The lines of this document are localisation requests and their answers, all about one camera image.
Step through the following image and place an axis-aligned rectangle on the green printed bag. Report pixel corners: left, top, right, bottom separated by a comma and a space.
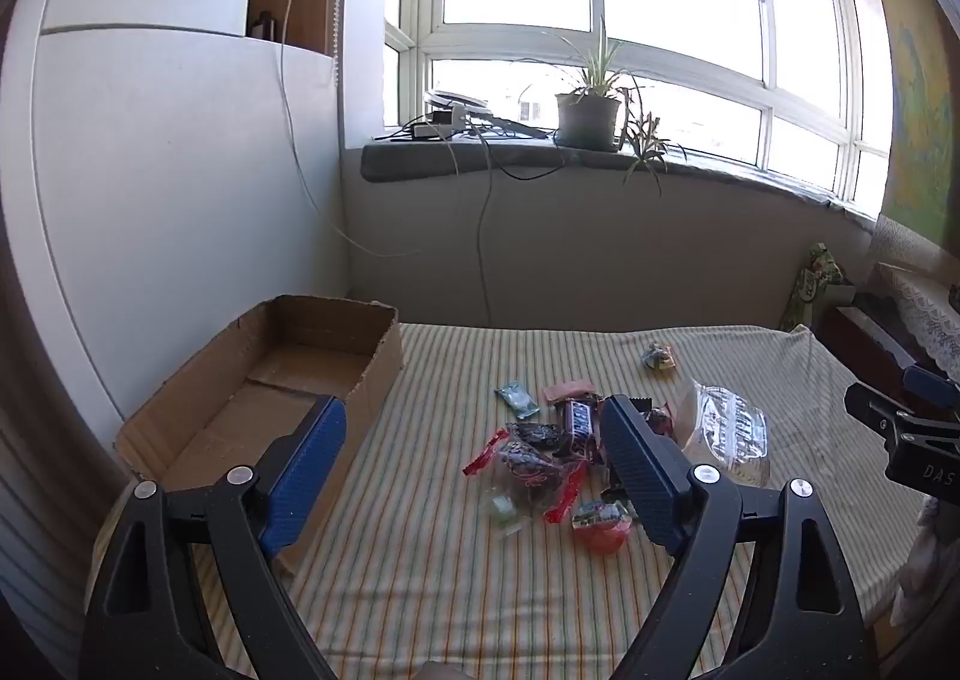
780, 243, 856, 332

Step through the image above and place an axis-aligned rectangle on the dark printed snack packet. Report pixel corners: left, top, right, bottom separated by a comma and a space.
504, 422, 563, 450

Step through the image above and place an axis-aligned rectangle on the pink snack packet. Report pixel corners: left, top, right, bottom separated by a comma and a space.
541, 380, 601, 405

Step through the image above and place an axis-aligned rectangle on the black cable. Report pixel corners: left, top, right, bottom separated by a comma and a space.
446, 136, 567, 182

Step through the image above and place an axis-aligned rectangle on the long white cable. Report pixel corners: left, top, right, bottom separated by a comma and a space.
279, 0, 496, 258

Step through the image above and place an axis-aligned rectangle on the white hanging cable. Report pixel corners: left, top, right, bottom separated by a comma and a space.
474, 140, 497, 327

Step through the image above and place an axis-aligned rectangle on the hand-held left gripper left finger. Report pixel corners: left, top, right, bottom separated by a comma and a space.
79, 395, 350, 680

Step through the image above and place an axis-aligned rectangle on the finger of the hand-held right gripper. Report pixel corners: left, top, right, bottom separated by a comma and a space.
902, 363, 960, 413
845, 382, 935, 458

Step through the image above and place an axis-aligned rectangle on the white radiator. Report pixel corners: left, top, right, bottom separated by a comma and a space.
0, 417, 128, 680

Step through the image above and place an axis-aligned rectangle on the white lace cloth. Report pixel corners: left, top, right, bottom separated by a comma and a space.
870, 215, 960, 381

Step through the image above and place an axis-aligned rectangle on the cardboard box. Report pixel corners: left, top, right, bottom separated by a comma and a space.
114, 294, 406, 576

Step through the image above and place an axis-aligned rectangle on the potted spider plant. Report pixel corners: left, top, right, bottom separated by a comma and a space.
514, 16, 687, 195

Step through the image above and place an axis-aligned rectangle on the grey window sill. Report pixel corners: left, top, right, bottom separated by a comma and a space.
360, 136, 878, 220

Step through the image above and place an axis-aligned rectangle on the red jelly cup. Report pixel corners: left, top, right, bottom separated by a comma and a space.
570, 500, 635, 555

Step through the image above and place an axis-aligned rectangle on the clear bread bag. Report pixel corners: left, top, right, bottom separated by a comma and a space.
675, 380, 773, 490

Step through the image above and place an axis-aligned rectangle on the white cabinet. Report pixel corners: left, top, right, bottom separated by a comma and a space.
0, 0, 347, 426

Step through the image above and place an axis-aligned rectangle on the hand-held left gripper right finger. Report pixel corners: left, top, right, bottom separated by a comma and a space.
598, 393, 880, 680

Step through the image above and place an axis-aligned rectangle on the striped bed sheet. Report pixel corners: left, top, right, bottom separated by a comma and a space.
86, 321, 923, 680

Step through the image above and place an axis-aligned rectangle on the white power adapter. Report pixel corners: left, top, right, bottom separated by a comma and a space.
411, 110, 467, 142

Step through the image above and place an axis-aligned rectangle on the dark red snack packet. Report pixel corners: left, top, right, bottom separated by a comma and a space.
637, 404, 680, 445

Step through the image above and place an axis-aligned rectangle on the teal candy packet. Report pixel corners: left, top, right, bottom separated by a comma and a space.
494, 382, 539, 420

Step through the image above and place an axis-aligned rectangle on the dark wooden furniture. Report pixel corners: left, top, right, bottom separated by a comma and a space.
817, 305, 923, 398

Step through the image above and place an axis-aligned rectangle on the brown chocolate bar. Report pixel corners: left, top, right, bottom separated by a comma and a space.
559, 395, 605, 464

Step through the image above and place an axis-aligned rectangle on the clear bag with red ends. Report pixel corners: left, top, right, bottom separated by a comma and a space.
462, 427, 590, 538

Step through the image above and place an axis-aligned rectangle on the black flat device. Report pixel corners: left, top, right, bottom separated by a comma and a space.
491, 114, 554, 143

